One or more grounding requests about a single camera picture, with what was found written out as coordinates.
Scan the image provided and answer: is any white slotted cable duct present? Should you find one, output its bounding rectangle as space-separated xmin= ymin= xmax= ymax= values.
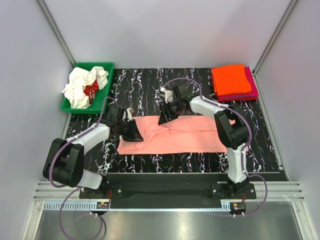
xmin=44 ymin=200 xmax=231 ymax=212

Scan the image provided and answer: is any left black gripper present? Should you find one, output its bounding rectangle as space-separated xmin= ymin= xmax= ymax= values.
xmin=117 ymin=118 xmax=144 ymax=142

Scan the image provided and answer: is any green plastic bin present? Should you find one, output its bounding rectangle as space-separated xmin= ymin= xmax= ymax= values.
xmin=61 ymin=62 xmax=114 ymax=114

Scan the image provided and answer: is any orange folded t-shirt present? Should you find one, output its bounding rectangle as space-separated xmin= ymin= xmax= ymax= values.
xmin=212 ymin=64 xmax=252 ymax=97

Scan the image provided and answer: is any left aluminium frame post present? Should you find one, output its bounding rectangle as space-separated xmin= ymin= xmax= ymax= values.
xmin=35 ymin=0 xmax=76 ymax=67

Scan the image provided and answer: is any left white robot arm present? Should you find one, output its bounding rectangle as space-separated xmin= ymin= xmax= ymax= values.
xmin=42 ymin=106 xmax=144 ymax=198

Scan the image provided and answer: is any aluminium frame post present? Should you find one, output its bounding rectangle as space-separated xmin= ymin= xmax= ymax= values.
xmin=35 ymin=0 xmax=76 ymax=67
xmin=252 ymin=0 xmax=301 ymax=75

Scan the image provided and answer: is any white crumpled t-shirt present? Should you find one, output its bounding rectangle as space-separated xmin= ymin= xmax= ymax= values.
xmin=61 ymin=66 xmax=110 ymax=109

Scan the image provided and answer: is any right aluminium frame post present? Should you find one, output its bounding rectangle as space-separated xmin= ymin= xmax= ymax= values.
xmin=252 ymin=0 xmax=301 ymax=75

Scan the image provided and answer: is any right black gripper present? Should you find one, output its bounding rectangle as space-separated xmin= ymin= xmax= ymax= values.
xmin=158 ymin=100 xmax=184 ymax=126

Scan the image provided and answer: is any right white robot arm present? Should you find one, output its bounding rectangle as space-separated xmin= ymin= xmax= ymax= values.
xmin=158 ymin=84 xmax=251 ymax=199

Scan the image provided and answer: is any red crumpled t-shirt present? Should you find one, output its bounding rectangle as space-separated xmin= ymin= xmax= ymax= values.
xmin=84 ymin=80 xmax=99 ymax=105

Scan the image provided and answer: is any salmon pink t-shirt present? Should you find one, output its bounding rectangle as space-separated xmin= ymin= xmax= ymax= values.
xmin=117 ymin=115 xmax=227 ymax=155

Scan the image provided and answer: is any magenta folded t-shirt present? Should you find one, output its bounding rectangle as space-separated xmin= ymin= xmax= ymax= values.
xmin=217 ymin=66 xmax=259 ymax=102

